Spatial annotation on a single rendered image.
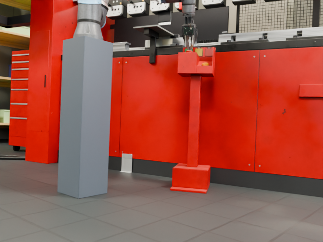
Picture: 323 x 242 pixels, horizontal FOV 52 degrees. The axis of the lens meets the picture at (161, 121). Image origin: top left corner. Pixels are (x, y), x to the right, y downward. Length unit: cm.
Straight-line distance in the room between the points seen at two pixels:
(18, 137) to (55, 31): 122
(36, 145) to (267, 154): 177
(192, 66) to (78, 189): 91
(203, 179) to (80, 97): 80
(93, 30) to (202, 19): 144
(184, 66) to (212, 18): 109
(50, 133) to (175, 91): 109
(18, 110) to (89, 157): 197
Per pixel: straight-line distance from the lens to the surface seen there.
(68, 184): 172
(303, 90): 201
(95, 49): 169
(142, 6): 261
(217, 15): 294
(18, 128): 355
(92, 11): 176
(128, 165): 241
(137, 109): 236
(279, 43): 209
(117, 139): 246
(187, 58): 193
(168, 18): 252
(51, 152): 279
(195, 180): 190
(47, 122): 275
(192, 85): 195
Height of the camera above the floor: 41
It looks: 1 degrees down
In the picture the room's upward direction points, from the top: 2 degrees clockwise
